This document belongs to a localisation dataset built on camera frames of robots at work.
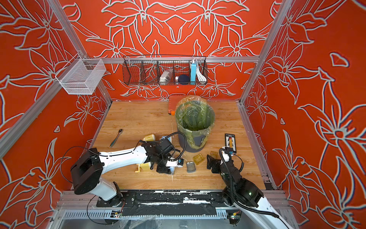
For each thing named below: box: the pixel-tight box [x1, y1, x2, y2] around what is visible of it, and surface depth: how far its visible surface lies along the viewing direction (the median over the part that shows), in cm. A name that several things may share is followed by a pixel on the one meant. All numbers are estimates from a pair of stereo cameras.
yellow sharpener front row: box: [134, 162, 151, 173], surface depth 80 cm
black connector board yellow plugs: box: [224, 133, 237, 154], surface depth 96 cm
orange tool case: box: [167, 94, 187, 116], surface depth 120 cm
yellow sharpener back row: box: [142, 134, 156, 142], surface depth 91 cm
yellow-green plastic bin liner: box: [174, 95, 215, 149], surface depth 82 cm
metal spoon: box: [109, 128, 124, 148], surface depth 100 cm
